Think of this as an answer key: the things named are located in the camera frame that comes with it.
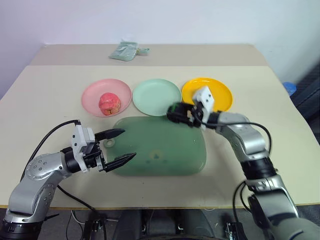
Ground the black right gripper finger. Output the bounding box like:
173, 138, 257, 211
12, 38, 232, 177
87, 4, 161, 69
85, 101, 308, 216
166, 111, 194, 126
172, 101, 195, 113

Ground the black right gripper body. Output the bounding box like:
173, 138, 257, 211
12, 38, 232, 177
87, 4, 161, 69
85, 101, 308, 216
184, 102, 205, 128

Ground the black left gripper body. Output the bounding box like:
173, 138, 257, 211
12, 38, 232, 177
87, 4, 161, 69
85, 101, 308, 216
81, 140, 108, 173

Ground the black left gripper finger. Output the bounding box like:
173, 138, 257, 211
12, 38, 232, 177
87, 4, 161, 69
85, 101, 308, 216
103, 152, 137, 173
94, 128, 126, 142

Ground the light green plate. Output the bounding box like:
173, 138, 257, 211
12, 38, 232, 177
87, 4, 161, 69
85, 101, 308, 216
132, 78, 182, 117

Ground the yellow plate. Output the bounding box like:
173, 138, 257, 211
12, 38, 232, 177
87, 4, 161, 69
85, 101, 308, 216
181, 77, 234, 114

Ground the pink plate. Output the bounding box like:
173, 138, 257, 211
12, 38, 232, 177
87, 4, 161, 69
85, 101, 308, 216
81, 78, 133, 118

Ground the green cutting board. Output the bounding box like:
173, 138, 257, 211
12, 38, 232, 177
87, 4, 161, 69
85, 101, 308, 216
104, 116, 208, 177

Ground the red pink toy food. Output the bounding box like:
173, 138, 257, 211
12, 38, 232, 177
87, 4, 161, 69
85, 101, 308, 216
98, 92, 122, 117

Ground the dark rounded shape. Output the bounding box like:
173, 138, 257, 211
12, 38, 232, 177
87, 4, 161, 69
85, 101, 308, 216
172, 208, 219, 240
115, 209, 151, 240

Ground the light green fabric pouch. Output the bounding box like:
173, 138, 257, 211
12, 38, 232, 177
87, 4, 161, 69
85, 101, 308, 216
108, 39, 151, 62

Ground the blue round object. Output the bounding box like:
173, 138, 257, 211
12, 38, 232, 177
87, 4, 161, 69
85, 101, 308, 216
283, 81, 297, 97

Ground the black chair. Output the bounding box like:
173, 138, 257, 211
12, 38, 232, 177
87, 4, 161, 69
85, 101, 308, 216
289, 61, 320, 146

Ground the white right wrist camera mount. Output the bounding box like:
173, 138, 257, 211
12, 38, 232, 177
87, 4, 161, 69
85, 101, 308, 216
192, 86, 216, 131

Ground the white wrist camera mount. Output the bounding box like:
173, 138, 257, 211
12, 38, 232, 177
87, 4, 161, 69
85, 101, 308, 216
192, 86, 216, 131
70, 124, 96, 174

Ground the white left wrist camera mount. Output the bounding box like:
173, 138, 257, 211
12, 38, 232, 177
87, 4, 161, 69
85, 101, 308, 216
70, 124, 96, 174

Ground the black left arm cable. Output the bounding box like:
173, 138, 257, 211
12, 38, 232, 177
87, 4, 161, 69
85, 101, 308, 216
23, 119, 98, 213

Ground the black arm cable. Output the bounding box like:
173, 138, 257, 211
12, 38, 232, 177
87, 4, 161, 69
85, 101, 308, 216
23, 119, 98, 213
206, 120, 273, 216

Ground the thin white cable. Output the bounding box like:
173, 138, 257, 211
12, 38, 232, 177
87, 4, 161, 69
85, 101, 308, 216
65, 209, 87, 227

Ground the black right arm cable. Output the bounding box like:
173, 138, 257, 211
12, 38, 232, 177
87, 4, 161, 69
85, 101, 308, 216
206, 120, 273, 216

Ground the black metal bracket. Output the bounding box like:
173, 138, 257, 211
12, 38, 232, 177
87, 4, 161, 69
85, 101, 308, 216
83, 216, 109, 240
223, 219, 248, 240

